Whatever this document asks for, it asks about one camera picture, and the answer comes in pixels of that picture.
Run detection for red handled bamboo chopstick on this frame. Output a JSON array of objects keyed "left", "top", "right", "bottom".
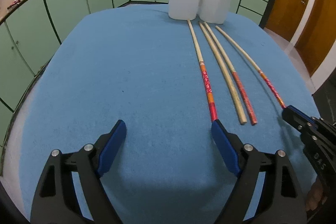
[{"left": 215, "top": 26, "right": 286, "bottom": 109}]

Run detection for red orange floral chopstick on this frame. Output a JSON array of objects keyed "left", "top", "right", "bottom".
[{"left": 187, "top": 19, "right": 218, "bottom": 122}]

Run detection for black oven appliance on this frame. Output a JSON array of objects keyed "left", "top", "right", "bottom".
[{"left": 313, "top": 77, "right": 336, "bottom": 124}]

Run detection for green lower kitchen cabinets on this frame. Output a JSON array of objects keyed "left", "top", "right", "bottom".
[{"left": 0, "top": 0, "right": 279, "bottom": 146}]

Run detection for blue table mat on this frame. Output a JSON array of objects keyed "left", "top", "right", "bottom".
[{"left": 19, "top": 5, "right": 316, "bottom": 223}]

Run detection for plain bamboo chopstick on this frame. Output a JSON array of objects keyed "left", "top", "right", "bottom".
[{"left": 198, "top": 22, "right": 247, "bottom": 124}]

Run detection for right hand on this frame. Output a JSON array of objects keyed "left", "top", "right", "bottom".
[{"left": 305, "top": 177, "right": 323, "bottom": 211}]

